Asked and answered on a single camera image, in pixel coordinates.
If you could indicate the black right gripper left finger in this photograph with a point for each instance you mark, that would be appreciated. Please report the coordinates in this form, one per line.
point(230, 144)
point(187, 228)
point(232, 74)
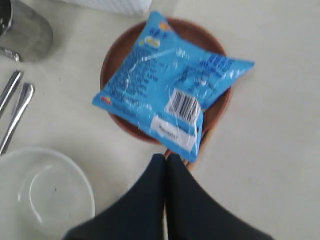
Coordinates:
point(137, 215)

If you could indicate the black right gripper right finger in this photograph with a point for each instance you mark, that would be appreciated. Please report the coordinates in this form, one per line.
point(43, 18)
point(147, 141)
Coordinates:
point(192, 214)

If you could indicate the dark red wooden spoon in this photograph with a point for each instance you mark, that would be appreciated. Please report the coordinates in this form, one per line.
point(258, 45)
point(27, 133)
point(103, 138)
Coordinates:
point(167, 152)

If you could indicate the cream ceramic bowl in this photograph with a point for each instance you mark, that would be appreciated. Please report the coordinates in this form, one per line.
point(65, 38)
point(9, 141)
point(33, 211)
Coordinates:
point(43, 194)

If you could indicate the blue snack packet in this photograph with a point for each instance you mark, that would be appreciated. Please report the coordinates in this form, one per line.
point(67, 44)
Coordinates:
point(165, 84)

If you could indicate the steel table fork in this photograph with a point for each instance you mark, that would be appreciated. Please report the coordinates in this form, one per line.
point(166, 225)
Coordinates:
point(23, 99)

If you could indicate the steel table knife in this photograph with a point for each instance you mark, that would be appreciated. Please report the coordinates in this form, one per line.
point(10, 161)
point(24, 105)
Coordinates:
point(9, 88)

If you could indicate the shiny steel cup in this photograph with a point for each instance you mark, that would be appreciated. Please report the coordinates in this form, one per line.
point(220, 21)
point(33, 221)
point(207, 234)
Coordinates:
point(25, 35)

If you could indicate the brown wooden chopstick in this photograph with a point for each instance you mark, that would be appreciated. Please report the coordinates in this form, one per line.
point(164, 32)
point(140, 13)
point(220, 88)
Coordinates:
point(203, 143)

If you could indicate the white perforated plastic basket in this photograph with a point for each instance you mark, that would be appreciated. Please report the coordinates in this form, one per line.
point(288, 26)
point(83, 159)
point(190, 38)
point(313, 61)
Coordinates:
point(123, 7)

